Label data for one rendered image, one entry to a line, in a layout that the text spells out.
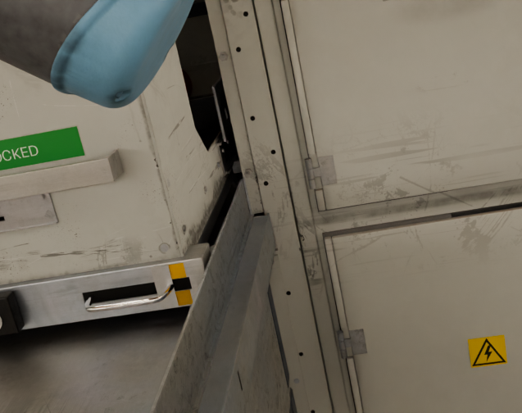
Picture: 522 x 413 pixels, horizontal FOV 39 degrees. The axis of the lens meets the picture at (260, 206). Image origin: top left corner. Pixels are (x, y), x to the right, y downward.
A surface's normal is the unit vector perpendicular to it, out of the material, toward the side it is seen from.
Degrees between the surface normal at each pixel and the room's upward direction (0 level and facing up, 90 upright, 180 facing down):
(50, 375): 0
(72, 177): 90
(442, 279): 90
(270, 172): 90
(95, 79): 117
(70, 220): 90
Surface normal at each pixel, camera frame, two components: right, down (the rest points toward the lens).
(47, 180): -0.09, 0.32
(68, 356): -0.19, -0.93
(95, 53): -0.10, 0.52
